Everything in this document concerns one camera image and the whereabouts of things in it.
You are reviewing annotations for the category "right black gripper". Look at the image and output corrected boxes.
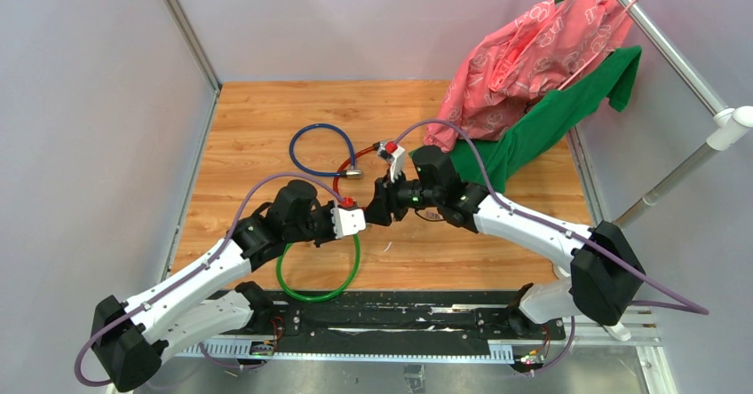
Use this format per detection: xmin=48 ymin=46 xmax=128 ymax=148
xmin=363 ymin=167 xmax=443 ymax=227

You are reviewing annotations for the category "green cable lock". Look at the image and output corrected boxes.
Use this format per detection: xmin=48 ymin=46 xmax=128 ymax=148
xmin=274 ymin=235 xmax=362 ymax=303

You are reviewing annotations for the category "blue cable lock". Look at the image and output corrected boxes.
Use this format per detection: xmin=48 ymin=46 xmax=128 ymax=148
xmin=288 ymin=122 xmax=363 ymax=179

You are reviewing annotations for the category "red cable lock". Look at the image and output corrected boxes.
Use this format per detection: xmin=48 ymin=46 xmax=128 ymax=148
xmin=332 ymin=146 xmax=388 ymax=198

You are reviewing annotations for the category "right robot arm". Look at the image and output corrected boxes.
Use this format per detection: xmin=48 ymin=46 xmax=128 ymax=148
xmin=365 ymin=141 xmax=644 ymax=339

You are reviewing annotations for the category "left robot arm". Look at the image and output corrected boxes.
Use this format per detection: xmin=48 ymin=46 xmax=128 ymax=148
xmin=75 ymin=172 xmax=366 ymax=392

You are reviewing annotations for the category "green t-shirt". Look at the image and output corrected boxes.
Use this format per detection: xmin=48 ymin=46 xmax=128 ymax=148
xmin=423 ymin=46 xmax=642 ymax=193

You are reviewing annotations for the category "pink patterned garment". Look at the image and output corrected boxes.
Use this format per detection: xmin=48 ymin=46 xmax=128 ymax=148
xmin=436 ymin=0 xmax=633 ymax=130

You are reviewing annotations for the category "pink clothes hanger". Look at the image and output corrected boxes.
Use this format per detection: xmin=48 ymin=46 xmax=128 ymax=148
xmin=558 ymin=0 xmax=639 ymax=91

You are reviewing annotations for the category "metal clothes rack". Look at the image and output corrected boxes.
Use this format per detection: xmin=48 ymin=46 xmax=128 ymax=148
xmin=550 ymin=0 xmax=753 ymax=343

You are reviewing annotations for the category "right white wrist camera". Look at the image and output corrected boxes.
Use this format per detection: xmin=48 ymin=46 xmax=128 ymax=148
xmin=377 ymin=140 xmax=406 ymax=183

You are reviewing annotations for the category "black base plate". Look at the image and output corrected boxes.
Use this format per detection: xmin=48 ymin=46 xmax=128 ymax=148
xmin=223 ymin=290 xmax=567 ymax=363

